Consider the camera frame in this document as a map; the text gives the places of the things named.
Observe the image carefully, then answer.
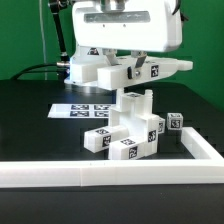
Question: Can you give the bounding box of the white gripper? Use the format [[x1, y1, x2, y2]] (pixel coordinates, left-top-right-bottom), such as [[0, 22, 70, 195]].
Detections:
[[72, 0, 182, 79]]

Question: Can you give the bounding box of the white chair back part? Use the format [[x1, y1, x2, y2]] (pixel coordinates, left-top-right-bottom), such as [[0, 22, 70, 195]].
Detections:
[[70, 56, 193, 90]]

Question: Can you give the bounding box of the white chair seat part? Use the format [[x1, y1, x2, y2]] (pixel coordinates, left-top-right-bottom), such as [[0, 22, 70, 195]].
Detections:
[[109, 89, 159, 145]]

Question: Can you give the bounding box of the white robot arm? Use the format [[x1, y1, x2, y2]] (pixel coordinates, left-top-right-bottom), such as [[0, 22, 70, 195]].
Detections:
[[70, 0, 189, 90]]

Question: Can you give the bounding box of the white tagged cube nut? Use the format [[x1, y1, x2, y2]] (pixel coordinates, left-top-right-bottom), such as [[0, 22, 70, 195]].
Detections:
[[167, 113, 183, 130], [158, 117, 166, 134]]

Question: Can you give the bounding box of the white tag base sheet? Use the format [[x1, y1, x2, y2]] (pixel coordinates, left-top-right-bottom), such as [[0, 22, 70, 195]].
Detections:
[[48, 104, 111, 119]]

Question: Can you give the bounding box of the black cable with connector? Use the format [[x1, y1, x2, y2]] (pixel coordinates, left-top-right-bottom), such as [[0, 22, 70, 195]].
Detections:
[[9, 0, 72, 81]]

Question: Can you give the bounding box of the white U-shaped obstacle frame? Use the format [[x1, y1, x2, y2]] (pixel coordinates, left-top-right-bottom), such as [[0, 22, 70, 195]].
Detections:
[[0, 127, 224, 188]]

